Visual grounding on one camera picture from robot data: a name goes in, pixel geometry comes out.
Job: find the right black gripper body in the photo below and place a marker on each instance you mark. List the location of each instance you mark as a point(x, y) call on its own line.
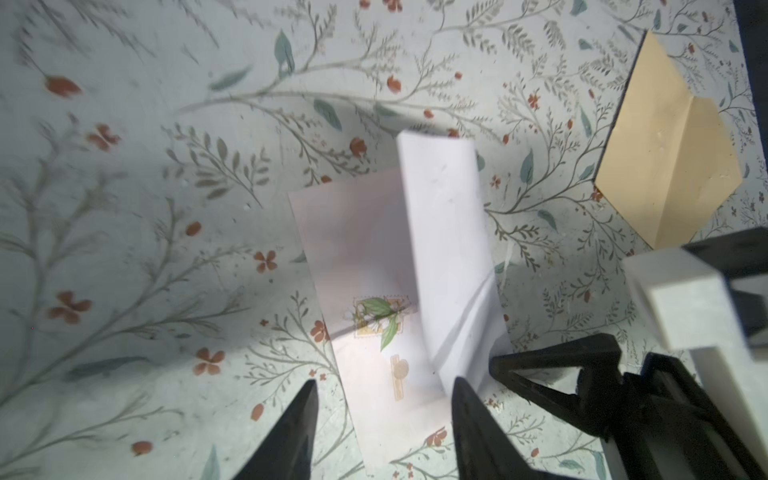
point(661, 424)

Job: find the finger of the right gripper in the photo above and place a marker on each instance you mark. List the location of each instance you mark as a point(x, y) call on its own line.
point(578, 381)

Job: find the tan kraft envelope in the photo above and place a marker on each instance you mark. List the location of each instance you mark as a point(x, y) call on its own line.
point(669, 163)

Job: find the white floral letter paper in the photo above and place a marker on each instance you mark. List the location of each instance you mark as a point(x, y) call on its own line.
point(403, 271)

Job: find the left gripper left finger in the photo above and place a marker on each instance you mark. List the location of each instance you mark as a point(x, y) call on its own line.
point(286, 452)

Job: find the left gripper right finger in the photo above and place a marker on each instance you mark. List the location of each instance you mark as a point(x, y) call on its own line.
point(483, 451)

